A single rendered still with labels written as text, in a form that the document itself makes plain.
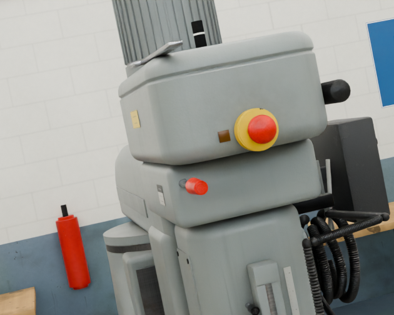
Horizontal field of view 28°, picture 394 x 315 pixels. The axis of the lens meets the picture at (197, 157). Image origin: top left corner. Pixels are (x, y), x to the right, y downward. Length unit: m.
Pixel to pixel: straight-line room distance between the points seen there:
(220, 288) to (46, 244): 4.30
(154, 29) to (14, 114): 4.05
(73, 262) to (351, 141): 3.95
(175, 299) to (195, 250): 0.20
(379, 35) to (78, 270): 2.80
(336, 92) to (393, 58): 4.94
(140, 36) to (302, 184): 0.46
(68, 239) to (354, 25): 2.61
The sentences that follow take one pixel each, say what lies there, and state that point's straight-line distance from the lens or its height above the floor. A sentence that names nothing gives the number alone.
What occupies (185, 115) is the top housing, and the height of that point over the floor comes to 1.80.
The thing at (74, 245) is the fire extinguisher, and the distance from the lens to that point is 5.39.
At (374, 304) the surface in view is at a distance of 5.81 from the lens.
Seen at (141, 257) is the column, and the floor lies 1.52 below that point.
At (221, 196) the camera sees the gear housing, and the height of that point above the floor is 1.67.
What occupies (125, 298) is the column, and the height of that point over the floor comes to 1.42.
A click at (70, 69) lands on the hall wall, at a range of 5.52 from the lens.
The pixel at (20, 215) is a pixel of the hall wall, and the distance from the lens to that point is 5.51.
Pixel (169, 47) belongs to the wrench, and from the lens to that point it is 1.03.
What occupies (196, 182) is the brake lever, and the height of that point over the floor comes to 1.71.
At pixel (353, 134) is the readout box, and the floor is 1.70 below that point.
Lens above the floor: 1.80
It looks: 3 degrees down
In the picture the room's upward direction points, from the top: 11 degrees counter-clockwise
